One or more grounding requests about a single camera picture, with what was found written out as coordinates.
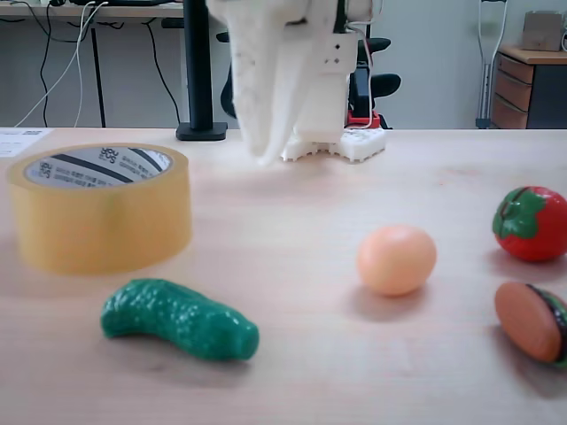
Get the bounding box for beige toy egg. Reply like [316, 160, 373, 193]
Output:
[356, 224, 438, 297]

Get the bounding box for white cable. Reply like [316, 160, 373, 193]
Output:
[17, 0, 110, 128]

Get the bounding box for red table clamp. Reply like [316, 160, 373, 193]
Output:
[346, 109, 381, 130]

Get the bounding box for yellow packing tape roll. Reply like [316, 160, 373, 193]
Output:
[6, 143, 194, 275]

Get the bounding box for cardboard box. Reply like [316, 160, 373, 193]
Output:
[522, 11, 567, 52]

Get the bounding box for green toy cucumber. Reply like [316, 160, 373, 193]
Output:
[100, 277, 260, 363]

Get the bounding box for background desk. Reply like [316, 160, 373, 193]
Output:
[0, 0, 187, 128]

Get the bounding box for black office chair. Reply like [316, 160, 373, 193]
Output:
[216, 30, 402, 130]

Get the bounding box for black stand pole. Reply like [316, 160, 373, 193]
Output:
[175, 0, 229, 142]

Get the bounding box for white printed paper sheet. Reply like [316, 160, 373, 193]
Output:
[0, 127, 54, 158]

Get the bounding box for toy hamburger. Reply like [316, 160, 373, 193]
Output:
[494, 282, 567, 371]

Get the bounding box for red toy tomato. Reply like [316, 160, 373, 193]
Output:
[492, 185, 567, 262]

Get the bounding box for grey crutches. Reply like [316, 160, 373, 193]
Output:
[476, 0, 510, 129]

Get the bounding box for wooden drawer cabinet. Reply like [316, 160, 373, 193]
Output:
[491, 43, 567, 129]

